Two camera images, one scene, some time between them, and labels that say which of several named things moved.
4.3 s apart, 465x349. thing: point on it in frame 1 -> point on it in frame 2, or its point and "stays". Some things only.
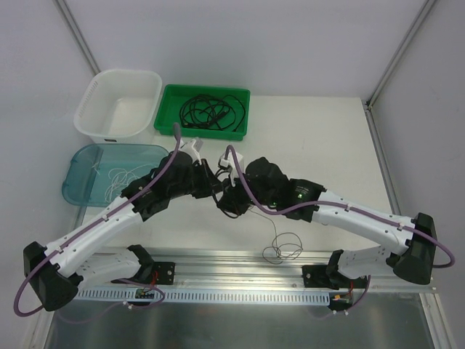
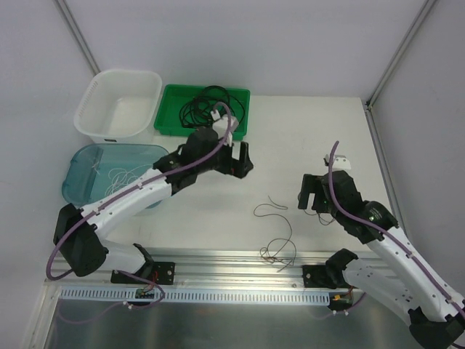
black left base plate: (166, 273) stays
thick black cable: (217, 171) -> (198, 113)
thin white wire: (120, 178) stays
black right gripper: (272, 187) -> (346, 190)
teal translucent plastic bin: (98, 173) stays
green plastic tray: (201, 112) stays
